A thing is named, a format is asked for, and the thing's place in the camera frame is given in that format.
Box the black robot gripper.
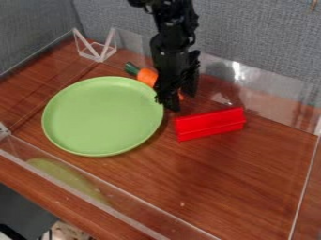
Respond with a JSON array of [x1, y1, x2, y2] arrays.
[[150, 34, 201, 112]]

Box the orange toy carrot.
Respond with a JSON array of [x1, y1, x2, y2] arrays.
[[125, 62, 158, 87]]

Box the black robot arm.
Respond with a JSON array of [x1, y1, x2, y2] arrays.
[[128, 0, 201, 112]]

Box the red plastic block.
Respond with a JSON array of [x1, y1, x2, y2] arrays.
[[175, 107, 247, 142]]

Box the green round plate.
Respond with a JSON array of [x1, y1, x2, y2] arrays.
[[42, 76, 164, 157]]

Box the clear acrylic enclosure wall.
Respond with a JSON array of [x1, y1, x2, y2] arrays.
[[0, 35, 321, 240]]

